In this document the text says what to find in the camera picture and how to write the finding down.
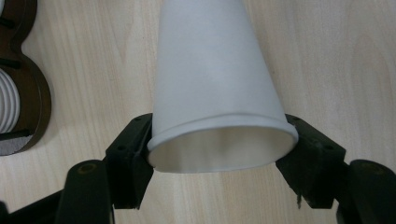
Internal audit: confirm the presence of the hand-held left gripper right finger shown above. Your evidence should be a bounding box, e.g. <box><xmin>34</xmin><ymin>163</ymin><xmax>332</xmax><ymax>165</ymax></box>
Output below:
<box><xmin>275</xmin><ymin>113</ymin><xmax>347</xmax><ymax>210</ymax></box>

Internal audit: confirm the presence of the dark brown double cup holder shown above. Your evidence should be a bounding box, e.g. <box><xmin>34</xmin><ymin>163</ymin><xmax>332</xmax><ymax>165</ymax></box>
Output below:
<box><xmin>0</xmin><ymin>0</ymin><xmax>52</xmax><ymax>157</ymax></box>

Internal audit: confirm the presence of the short stack of white cups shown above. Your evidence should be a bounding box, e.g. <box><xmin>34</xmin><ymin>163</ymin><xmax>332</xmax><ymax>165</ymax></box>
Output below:
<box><xmin>0</xmin><ymin>67</ymin><xmax>21</xmax><ymax>135</ymax></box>

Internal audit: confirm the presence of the single white paper cup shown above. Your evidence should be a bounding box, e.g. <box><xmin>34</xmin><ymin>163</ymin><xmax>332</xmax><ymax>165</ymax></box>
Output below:
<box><xmin>146</xmin><ymin>0</ymin><xmax>300</xmax><ymax>175</ymax></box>

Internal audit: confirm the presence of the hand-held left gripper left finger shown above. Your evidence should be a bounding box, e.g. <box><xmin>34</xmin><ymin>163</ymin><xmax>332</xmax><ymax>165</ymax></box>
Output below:
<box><xmin>105</xmin><ymin>112</ymin><xmax>155</xmax><ymax>210</ymax></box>

